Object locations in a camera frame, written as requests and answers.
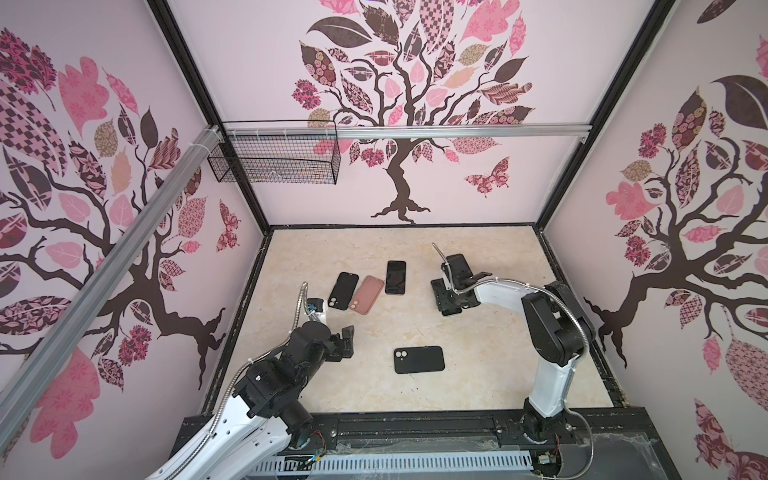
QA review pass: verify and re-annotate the white slotted cable duct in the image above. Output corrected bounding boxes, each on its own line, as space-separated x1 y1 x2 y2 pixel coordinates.
247 451 533 478

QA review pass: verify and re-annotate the left flexible metal conduit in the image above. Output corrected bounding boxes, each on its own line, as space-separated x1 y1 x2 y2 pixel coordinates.
148 281 312 479

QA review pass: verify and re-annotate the pink phone case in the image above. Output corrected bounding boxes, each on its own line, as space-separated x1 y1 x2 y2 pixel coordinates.
349 275 385 315

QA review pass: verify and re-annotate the silver aluminium crossbar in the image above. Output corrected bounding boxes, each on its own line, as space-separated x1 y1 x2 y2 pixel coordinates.
225 122 592 140

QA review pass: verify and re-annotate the black right corner post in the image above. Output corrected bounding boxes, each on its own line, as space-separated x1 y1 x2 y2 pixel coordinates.
535 0 677 233

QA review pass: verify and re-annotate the black empty phone case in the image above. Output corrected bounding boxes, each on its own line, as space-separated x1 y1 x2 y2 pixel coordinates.
328 272 359 311

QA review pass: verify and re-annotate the dark smartphone far right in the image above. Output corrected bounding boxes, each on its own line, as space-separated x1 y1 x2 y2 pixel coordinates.
447 254 473 287

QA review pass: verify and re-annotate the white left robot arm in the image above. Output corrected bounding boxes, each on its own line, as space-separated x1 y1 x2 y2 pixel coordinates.
149 321 355 479

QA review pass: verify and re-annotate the black wire basket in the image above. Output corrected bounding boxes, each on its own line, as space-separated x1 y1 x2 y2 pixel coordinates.
208 120 341 185

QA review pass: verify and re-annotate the purple edged smartphone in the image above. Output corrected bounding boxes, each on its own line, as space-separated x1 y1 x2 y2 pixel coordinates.
385 260 407 295

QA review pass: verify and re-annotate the black corner frame post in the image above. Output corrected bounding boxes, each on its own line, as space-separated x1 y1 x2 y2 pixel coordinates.
147 0 271 235

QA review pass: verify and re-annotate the right flexible metal conduit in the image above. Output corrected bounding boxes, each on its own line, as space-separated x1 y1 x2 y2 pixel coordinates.
431 242 596 480

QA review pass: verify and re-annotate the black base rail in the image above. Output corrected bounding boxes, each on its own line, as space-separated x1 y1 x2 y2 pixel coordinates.
173 407 679 480

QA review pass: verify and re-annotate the flexible metal conduit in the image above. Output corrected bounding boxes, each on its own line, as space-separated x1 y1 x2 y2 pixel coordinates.
431 242 596 480
148 281 312 479

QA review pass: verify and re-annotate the silver aluminium side bar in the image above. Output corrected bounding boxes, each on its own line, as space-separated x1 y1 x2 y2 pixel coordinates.
1 125 222 447

